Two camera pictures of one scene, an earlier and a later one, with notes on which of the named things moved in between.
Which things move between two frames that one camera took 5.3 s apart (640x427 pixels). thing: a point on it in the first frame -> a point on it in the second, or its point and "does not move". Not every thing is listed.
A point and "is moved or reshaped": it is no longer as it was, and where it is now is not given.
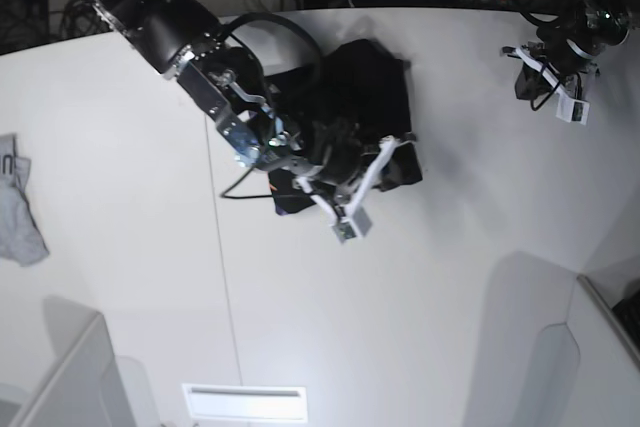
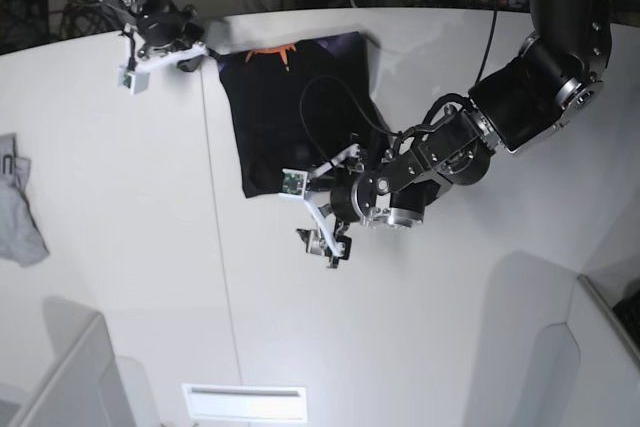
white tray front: [237, 402] does not move
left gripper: [346, 150] -> [175, 28]
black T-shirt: [344, 118] is moved or reshaped
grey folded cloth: [22, 240] does not move
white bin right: [566, 360] does not move
